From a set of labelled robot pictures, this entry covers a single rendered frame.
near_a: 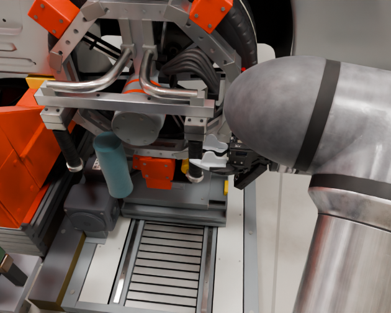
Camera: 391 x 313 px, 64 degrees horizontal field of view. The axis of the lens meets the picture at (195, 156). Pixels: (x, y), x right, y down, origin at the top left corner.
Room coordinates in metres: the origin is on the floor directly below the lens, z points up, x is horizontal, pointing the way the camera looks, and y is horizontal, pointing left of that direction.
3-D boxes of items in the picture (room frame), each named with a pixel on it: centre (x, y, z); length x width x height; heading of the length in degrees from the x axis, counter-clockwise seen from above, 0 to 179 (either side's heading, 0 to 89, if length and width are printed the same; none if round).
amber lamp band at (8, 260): (0.36, 0.53, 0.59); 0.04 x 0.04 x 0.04; 84
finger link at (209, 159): (0.50, -0.03, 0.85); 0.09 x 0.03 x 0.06; 92
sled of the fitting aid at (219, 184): (0.95, 0.09, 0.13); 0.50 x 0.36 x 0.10; 84
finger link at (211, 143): (0.56, -0.04, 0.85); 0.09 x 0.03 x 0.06; 75
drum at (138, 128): (0.72, 0.15, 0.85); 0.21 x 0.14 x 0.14; 174
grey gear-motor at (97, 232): (0.84, 0.41, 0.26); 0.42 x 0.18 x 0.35; 174
